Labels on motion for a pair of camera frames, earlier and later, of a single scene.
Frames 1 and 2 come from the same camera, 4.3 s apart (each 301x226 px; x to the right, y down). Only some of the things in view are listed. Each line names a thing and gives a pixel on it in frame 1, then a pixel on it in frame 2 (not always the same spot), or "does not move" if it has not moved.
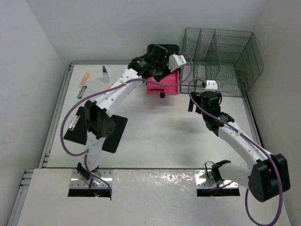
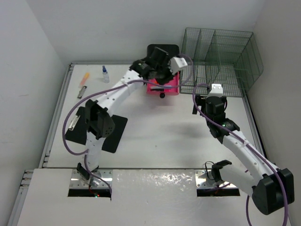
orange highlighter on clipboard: [86, 76] does not move
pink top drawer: [173, 78] does not move
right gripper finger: [190, 106] to [194, 110]
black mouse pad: [77, 132] does not move
